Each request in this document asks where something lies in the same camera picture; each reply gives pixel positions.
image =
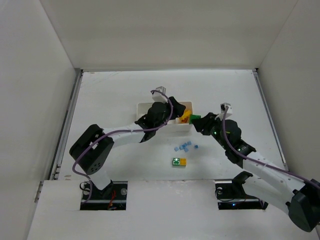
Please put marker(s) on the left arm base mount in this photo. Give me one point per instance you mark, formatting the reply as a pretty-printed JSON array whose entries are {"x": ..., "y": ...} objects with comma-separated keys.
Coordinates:
[{"x": 115, "y": 198}]

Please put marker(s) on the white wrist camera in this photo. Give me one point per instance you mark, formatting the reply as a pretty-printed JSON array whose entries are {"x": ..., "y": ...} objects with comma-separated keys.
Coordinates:
[
  {"x": 225, "y": 111},
  {"x": 158, "y": 95}
]

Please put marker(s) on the light blue lego pile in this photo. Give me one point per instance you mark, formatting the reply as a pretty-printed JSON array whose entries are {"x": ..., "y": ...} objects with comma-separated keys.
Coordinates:
[{"x": 183, "y": 147}]

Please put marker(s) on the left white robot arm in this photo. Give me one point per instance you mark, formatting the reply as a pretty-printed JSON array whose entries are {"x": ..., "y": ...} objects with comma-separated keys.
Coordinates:
[{"x": 91, "y": 150}]

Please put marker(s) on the green lego brick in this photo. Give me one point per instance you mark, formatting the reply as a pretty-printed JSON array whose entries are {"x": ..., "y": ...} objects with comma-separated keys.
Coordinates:
[{"x": 193, "y": 117}]

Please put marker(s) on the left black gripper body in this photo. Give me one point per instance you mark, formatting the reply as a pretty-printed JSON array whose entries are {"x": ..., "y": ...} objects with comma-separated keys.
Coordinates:
[{"x": 172, "y": 106}]

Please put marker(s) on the yellow lego piece with flower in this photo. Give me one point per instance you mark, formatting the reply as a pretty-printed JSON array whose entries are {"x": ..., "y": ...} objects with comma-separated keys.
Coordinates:
[{"x": 184, "y": 120}]

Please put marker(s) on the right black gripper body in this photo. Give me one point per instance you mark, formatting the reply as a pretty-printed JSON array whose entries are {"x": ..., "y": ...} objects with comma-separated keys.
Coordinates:
[{"x": 203, "y": 123}]

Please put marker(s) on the green yellow lego block pair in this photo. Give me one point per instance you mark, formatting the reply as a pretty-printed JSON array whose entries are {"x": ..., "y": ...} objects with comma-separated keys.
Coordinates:
[{"x": 179, "y": 162}]

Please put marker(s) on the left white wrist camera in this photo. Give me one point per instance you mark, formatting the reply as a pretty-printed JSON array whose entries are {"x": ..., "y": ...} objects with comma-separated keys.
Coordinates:
[{"x": 158, "y": 95}]

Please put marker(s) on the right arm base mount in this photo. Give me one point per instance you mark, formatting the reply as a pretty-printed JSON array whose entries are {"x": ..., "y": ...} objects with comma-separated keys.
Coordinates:
[{"x": 231, "y": 196}]

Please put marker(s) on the white three-compartment tray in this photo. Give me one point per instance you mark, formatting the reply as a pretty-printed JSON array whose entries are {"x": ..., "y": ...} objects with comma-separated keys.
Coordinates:
[{"x": 173, "y": 126}]

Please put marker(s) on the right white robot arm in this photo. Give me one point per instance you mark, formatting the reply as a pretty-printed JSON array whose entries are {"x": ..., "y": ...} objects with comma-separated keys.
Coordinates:
[{"x": 296, "y": 196}]

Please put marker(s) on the yellow lego brick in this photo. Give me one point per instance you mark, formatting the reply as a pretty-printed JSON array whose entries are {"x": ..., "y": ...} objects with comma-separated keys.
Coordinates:
[{"x": 186, "y": 114}]

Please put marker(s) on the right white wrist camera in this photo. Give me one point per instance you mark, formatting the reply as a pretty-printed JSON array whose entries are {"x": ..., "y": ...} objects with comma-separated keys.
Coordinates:
[{"x": 225, "y": 111}]

